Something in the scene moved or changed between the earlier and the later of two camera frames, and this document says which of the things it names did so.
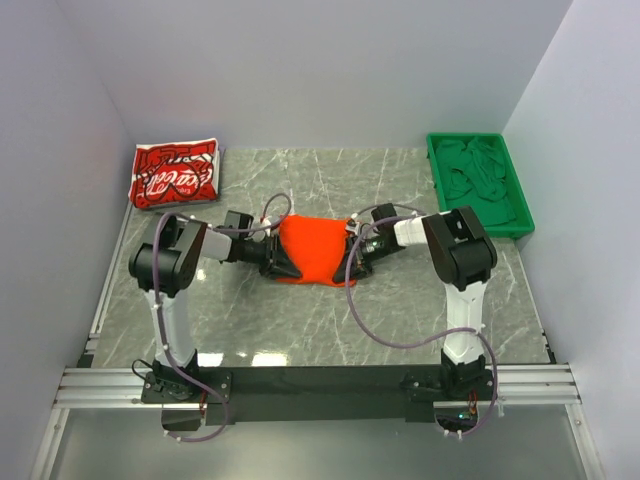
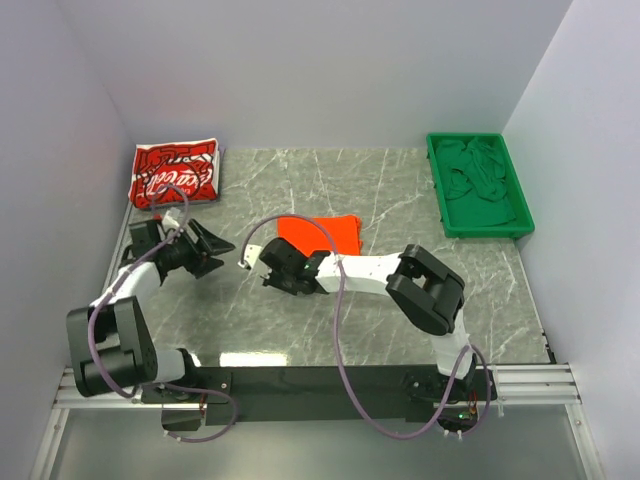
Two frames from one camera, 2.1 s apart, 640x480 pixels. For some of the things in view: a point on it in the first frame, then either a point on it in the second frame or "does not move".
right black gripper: (357, 255) -> (270, 267)
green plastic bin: (477, 170) does not move
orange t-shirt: (316, 245) does not move
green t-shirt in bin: (474, 171) does not move
